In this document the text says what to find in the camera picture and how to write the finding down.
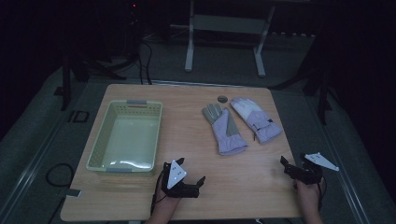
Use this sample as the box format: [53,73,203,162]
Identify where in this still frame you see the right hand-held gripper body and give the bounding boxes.
[287,151,341,186]

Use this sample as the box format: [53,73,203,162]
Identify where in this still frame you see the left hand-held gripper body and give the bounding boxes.
[161,159,201,199]

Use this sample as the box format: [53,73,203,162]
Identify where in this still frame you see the purple and white winter glove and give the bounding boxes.
[230,97,284,145]
[201,103,249,157]

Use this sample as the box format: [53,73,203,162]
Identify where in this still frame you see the light green plastic basket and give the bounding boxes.
[85,99,163,174]

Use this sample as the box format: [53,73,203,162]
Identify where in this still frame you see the person's right hand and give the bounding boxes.
[293,178,326,208]

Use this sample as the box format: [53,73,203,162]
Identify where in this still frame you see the person's left hand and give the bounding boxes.
[151,182,182,217]

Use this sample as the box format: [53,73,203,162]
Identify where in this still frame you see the dark metal stand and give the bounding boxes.
[269,29,344,126]

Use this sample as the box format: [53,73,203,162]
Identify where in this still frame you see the grey tape piece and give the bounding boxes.
[64,189,83,199]

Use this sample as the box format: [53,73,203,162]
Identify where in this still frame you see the black tripod stand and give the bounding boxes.
[53,0,141,112]

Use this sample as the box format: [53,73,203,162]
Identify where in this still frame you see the white metal stand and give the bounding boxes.
[169,0,277,78]

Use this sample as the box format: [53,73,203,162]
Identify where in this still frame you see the dark device with red light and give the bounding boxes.
[125,0,144,22]

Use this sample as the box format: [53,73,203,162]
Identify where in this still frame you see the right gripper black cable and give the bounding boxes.
[316,176,327,211]

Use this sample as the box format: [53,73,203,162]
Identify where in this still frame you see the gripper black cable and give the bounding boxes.
[316,176,327,211]
[149,169,166,217]

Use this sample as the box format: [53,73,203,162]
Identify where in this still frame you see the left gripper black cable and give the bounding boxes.
[149,169,166,217]

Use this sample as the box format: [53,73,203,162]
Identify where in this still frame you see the black hanging cables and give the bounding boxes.
[135,38,154,86]

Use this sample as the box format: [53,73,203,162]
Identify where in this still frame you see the black cable loop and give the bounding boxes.
[45,162,76,189]

